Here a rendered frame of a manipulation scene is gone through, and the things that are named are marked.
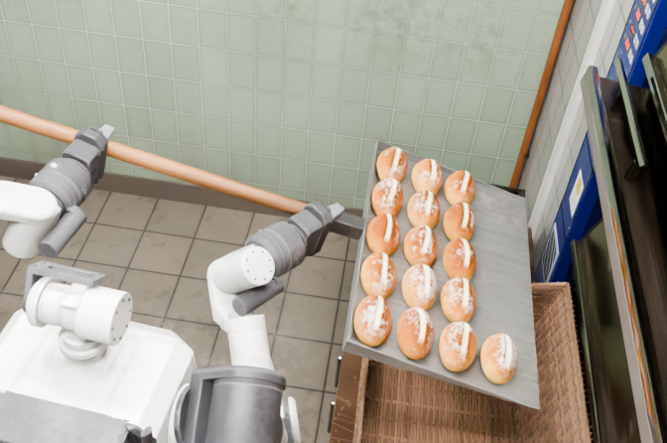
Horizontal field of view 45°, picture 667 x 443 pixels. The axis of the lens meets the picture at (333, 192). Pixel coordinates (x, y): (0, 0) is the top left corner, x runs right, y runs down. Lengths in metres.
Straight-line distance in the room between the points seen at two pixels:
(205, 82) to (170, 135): 0.31
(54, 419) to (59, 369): 0.07
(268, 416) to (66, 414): 0.24
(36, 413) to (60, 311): 0.13
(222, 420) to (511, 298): 0.74
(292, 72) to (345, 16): 0.30
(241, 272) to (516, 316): 0.55
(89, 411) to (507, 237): 0.97
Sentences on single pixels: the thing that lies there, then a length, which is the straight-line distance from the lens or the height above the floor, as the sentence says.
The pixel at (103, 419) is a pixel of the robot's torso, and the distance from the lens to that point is 1.03.
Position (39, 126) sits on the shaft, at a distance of 1.55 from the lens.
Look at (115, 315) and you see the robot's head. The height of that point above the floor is 1.51.
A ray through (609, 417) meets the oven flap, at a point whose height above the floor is 0.96.
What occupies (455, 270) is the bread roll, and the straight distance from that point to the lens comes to 1.53.
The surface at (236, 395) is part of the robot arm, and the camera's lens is 1.03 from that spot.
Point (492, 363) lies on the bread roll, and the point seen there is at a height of 1.16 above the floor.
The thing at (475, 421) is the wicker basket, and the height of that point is 0.59.
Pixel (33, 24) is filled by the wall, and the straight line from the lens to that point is 3.04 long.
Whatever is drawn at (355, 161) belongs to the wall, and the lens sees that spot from 3.01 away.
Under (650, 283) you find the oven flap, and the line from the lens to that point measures 1.29.
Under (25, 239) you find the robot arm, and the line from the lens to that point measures 1.38.
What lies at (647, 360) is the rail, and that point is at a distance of 1.15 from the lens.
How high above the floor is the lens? 2.27
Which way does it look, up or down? 42 degrees down
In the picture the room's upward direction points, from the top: 6 degrees clockwise
